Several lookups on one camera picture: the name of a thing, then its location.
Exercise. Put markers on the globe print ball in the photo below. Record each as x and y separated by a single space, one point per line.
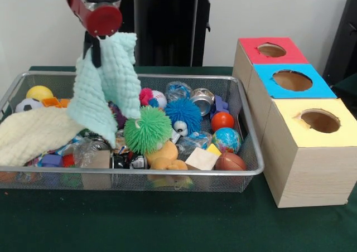
226 140

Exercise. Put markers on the black and white soccer ball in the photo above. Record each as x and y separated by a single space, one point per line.
28 104

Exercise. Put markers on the dark green table cloth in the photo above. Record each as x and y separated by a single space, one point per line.
348 85
167 224

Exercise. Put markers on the crushed silver can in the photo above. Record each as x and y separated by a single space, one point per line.
203 101

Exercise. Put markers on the cream waffle cloth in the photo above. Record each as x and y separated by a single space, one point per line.
30 135

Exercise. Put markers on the mint green waffle cloth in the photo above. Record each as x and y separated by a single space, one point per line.
111 82

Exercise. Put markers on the red ball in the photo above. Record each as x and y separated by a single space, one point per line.
222 121

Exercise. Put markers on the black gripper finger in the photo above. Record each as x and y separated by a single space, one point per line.
87 44
96 54

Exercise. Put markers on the wooden box with three holes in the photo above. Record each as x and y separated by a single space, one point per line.
306 174

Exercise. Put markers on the pink spiky ball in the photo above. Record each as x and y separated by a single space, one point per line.
145 94

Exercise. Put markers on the blue spiky ball with eyes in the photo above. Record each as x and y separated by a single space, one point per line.
182 112

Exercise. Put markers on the brown toy football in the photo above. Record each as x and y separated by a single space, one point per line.
230 162

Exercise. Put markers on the black upright panel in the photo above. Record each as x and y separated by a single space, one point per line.
344 40

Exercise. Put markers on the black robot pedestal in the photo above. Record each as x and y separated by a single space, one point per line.
173 26

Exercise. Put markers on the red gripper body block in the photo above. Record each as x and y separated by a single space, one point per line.
104 20

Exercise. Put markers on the large green spiky ball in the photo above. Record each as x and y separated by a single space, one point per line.
147 130

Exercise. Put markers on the yellow ball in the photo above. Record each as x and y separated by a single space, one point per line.
39 92

